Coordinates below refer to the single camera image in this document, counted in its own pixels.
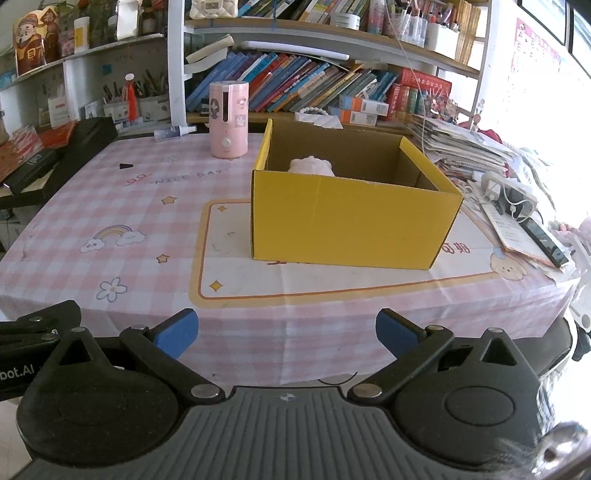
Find orange and white boxes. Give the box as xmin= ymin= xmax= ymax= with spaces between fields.
xmin=339 ymin=95 xmax=390 ymax=126

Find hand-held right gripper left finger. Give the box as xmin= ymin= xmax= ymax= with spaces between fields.
xmin=44 ymin=308 xmax=226 ymax=400

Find wooden bookshelf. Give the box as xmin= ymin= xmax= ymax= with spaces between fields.
xmin=184 ymin=0 xmax=498 ymax=136

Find clear spray bottle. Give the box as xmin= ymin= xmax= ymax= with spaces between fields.
xmin=154 ymin=126 xmax=197 ymax=142

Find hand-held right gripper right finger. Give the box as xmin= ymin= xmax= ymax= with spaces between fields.
xmin=347 ymin=308 xmax=541 ymax=402

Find white round jar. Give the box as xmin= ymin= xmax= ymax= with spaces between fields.
xmin=330 ymin=13 xmax=362 ymax=31

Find white pen holder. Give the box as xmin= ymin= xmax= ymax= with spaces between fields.
xmin=102 ymin=99 xmax=130 ymax=123
xmin=139 ymin=95 xmax=171 ymax=122

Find pink plush toy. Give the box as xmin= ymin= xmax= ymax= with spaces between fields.
xmin=288 ymin=157 xmax=336 ymax=177

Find white stationery cup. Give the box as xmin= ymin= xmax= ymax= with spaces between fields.
xmin=425 ymin=21 xmax=461 ymax=52

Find fortune god paper figure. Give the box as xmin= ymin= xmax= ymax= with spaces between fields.
xmin=14 ymin=6 xmax=64 ymax=77

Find printed paper sheet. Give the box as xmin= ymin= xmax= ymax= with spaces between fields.
xmin=480 ymin=203 xmax=555 ymax=268

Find white bottle yellow label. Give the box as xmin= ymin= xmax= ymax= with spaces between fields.
xmin=73 ymin=17 xmax=91 ymax=52

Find black electronic keyboard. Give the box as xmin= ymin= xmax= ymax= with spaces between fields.
xmin=0 ymin=117 xmax=119 ymax=209

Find row of leaning books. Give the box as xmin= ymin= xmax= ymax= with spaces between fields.
xmin=187 ymin=51 xmax=400 ymax=114

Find yellow cardboard box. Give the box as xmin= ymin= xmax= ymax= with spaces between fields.
xmin=252 ymin=119 xmax=464 ymax=271

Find pink humidifier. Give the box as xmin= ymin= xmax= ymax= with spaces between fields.
xmin=209 ymin=80 xmax=250 ymax=159

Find white box red label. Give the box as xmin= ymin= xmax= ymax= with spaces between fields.
xmin=48 ymin=95 xmax=70 ymax=128

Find long black box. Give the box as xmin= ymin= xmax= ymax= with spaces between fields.
xmin=9 ymin=150 xmax=59 ymax=193

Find white shelf unit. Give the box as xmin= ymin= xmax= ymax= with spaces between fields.
xmin=0 ymin=0 xmax=188 ymax=136

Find wall poster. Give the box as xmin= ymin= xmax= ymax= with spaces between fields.
xmin=508 ymin=18 xmax=562 ymax=93

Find red plastic packets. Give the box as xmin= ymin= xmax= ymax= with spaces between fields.
xmin=0 ymin=122 xmax=77 ymax=179

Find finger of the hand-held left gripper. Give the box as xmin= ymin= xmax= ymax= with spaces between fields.
xmin=0 ymin=300 xmax=82 ymax=348

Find red tassel ornament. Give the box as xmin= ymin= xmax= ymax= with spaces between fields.
xmin=124 ymin=73 xmax=140 ymax=122

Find black smartphone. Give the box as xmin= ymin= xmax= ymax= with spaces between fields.
xmin=522 ymin=217 xmax=571 ymax=269

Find white power strip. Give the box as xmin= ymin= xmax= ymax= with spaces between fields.
xmin=480 ymin=171 xmax=539 ymax=218

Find red thick dictionaries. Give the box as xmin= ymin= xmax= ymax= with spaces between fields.
xmin=385 ymin=67 xmax=454 ymax=122

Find row of shelf-top books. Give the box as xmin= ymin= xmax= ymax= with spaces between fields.
xmin=238 ymin=0 xmax=370 ymax=24

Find black round seat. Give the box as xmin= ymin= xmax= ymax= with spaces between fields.
xmin=515 ymin=316 xmax=578 ymax=385

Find pink checkered tablecloth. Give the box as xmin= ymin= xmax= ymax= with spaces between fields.
xmin=0 ymin=134 xmax=581 ymax=387

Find stack of newspapers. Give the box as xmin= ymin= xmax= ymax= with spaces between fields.
xmin=411 ymin=115 xmax=518 ymax=179

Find white quilted purse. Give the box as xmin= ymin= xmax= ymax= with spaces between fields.
xmin=190 ymin=0 xmax=240 ymax=20

